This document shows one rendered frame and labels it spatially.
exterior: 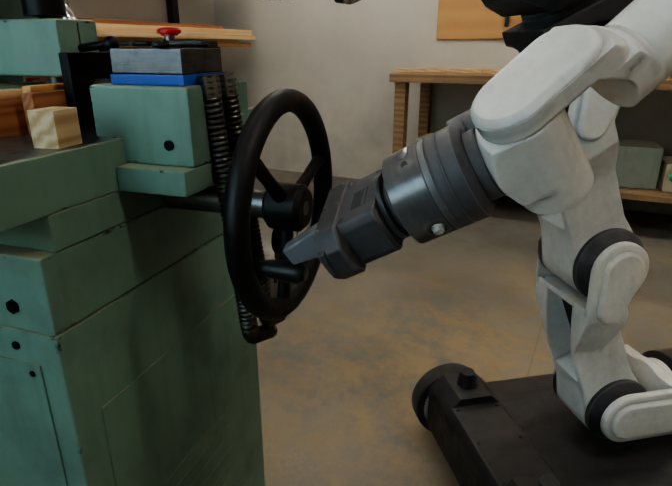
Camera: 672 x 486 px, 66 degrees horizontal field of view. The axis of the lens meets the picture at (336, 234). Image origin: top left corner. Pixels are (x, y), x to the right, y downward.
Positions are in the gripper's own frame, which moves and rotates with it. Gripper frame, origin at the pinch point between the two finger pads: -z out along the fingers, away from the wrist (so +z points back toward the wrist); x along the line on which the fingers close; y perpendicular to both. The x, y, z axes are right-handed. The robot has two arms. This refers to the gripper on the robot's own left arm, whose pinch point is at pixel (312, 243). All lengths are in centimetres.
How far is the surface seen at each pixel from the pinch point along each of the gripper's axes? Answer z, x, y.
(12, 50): -29.3, 18.8, 34.6
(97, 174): -19.1, 4.0, 17.1
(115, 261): -24.5, 1.9, 8.0
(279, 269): -4.8, -0.7, -0.8
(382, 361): -54, 78, -89
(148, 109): -12.1, 9.7, 19.3
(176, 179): -12.1, 5.4, 11.8
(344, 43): -83, 353, -31
